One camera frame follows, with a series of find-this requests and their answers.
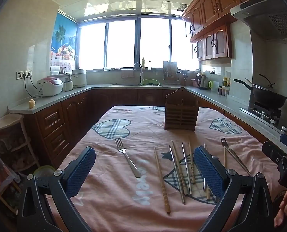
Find green basin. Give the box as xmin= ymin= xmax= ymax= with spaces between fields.
xmin=141 ymin=78 xmax=160 ymax=87

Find beach wall poster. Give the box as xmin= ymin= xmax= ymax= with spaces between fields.
xmin=50 ymin=13 xmax=78 ymax=69

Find white pink rice cooker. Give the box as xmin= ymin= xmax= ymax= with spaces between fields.
xmin=36 ymin=77 xmax=63 ymax=97

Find electric kettle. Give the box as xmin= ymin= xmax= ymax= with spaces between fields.
xmin=196 ymin=74 xmax=209 ymax=90

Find kitchen window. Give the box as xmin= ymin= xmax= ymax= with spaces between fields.
xmin=77 ymin=17 xmax=199 ymax=72

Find wall power socket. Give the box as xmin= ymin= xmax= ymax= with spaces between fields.
xmin=16 ymin=70 xmax=33 ymax=79

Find plastic storage rack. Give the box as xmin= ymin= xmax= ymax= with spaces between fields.
xmin=0 ymin=113 xmax=41 ymax=213

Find wooden utensil holder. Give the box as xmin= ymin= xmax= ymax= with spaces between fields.
xmin=164 ymin=86 xmax=199 ymax=132

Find grey kitchen countertop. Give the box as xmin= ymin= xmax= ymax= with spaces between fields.
xmin=7 ymin=83 xmax=287 ymax=160

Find small white cooker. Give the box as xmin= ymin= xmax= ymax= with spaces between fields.
xmin=62 ymin=78 xmax=73 ymax=92

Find black power cable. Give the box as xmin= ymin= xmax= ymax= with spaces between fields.
xmin=24 ymin=75 xmax=41 ymax=98

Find wooden base cabinets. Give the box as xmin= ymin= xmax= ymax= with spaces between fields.
xmin=34 ymin=88 xmax=270 ymax=165

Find metal faucet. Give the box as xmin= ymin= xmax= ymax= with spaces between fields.
xmin=133 ymin=62 xmax=144 ymax=83

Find black wok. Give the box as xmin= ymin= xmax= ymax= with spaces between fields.
xmin=233 ymin=74 xmax=287 ymax=109

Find kitchen sink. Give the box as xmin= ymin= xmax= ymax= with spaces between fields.
xmin=110 ymin=83 xmax=163 ymax=87

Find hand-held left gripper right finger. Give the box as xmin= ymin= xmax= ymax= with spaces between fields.
xmin=194 ymin=146 xmax=274 ymax=232

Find clear plastic container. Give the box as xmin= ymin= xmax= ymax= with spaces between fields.
xmin=33 ymin=165 xmax=55 ymax=178

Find knife block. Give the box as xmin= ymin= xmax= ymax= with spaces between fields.
xmin=176 ymin=70 xmax=188 ymax=86

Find metal fork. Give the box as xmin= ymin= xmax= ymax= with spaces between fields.
xmin=220 ymin=137 xmax=252 ymax=176
xmin=115 ymin=138 xmax=142 ymax=178

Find dish rack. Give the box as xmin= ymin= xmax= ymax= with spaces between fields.
xmin=163 ymin=60 xmax=179 ymax=85

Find wooden wall cabinets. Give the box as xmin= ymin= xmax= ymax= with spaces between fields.
xmin=182 ymin=0 xmax=272 ymax=61

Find range hood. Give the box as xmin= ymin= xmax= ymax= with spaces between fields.
xmin=230 ymin=0 xmax=287 ymax=44

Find tall white cooker pot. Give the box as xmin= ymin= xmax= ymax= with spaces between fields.
xmin=70 ymin=69 xmax=88 ymax=88

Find pink printed tablecloth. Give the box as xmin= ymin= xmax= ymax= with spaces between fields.
xmin=45 ymin=105 xmax=286 ymax=232

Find gas stove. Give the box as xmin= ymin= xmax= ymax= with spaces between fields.
xmin=240 ymin=101 xmax=287 ymax=131

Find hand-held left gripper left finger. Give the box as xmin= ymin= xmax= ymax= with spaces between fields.
xmin=17 ymin=146 xmax=96 ymax=232

